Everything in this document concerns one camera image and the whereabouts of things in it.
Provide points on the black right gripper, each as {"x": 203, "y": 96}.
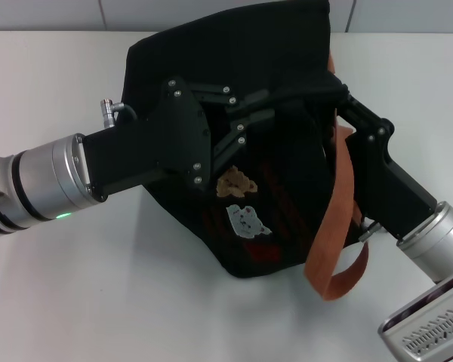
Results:
{"x": 381, "y": 181}

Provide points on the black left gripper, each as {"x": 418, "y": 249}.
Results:
{"x": 155, "y": 151}

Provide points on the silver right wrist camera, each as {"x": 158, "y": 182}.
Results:
{"x": 438, "y": 332}

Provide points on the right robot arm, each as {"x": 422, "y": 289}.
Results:
{"x": 438, "y": 241}

